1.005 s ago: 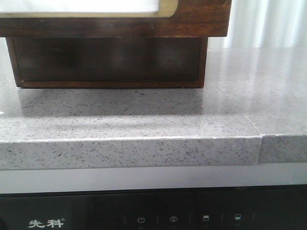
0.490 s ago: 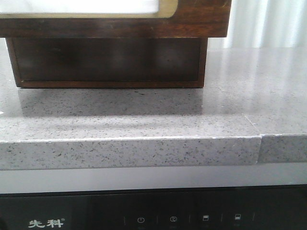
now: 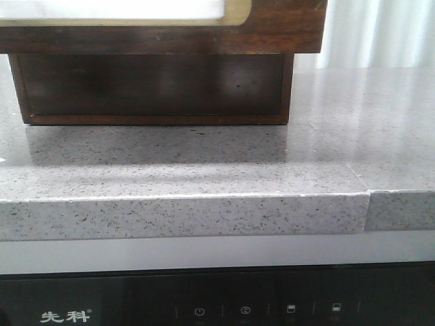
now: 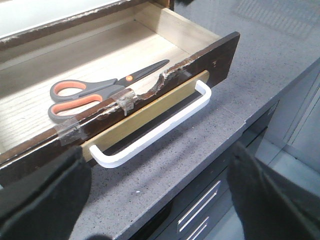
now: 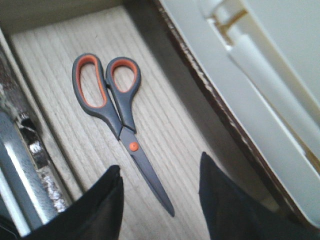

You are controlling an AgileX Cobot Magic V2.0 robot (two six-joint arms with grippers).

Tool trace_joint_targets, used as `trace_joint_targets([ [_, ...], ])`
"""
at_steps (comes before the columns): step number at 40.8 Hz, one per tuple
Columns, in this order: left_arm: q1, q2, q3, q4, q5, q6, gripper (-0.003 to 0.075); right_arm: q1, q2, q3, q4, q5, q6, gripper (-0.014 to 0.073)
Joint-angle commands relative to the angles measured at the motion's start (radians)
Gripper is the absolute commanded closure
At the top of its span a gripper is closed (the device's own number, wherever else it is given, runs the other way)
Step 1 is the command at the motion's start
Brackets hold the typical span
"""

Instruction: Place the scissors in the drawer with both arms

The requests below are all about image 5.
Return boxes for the grey orange scissors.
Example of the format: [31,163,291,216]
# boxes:
[72,53,175,217]

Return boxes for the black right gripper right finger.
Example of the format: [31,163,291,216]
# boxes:
[199,152,320,240]

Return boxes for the dark wooden drawer cabinet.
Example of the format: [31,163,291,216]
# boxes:
[159,0,320,229]

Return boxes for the dark wooden drawer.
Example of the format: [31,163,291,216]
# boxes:
[0,0,301,240]

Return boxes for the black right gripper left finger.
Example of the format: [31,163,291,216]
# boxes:
[0,165,124,240]

